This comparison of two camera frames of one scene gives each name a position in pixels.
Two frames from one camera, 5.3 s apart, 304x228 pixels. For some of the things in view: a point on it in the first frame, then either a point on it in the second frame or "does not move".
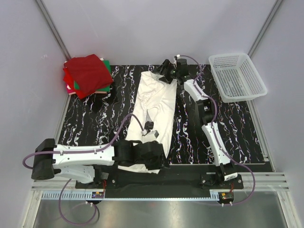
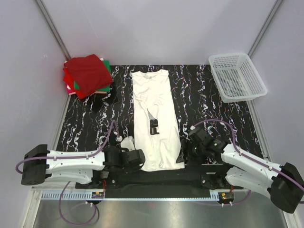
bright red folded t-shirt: [68, 78] does not move
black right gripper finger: [166, 68] -> [184, 156]
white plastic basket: [236, 78] does not move
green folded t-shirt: [105, 89] does not move
